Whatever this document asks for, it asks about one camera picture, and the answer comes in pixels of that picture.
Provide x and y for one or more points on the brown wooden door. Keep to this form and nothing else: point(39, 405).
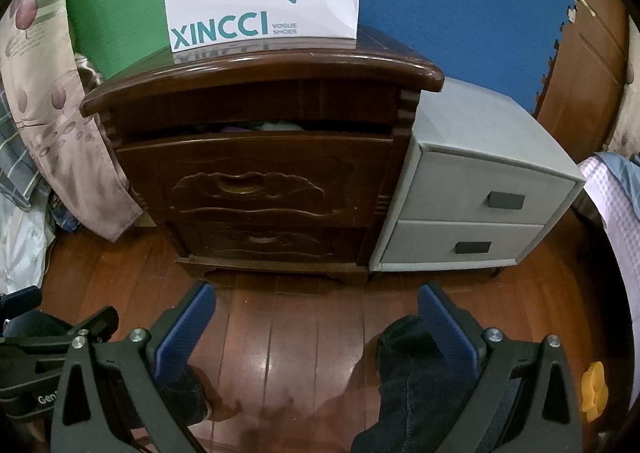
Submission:
point(586, 78)

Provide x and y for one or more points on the grey two-drawer nightstand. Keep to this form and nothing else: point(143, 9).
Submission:
point(482, 184)

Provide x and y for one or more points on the yellow plastic knob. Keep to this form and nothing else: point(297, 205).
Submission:
point(594, 391)

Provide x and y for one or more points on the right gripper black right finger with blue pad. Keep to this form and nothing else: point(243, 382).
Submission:
point(521, 397)

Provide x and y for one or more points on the floral beige curtain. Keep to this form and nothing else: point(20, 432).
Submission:
point(44, 90)

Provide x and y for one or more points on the white XINCCI shoe box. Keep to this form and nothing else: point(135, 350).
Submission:
point(195, 23)

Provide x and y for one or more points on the clothes inside drawer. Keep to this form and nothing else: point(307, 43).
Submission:
point(264, 127)

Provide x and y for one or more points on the upper carved wooden drawer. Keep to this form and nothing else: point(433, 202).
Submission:
point(280, 178)

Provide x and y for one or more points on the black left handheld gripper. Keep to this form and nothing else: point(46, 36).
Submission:
point(34, 346)

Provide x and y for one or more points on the grey plaid cloth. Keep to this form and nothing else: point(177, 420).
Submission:
point(21, 181)

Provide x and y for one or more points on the dark jeans leg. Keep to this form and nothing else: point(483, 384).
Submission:
point(420, 395)

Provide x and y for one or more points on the lavender waffle bed cover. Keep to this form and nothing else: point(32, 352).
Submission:
point(612, 184)

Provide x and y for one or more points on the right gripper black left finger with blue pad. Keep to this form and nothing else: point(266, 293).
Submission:
point(105, 387)

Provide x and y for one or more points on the dark carved wooden nightstand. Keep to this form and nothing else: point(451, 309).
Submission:
point(369, 86)

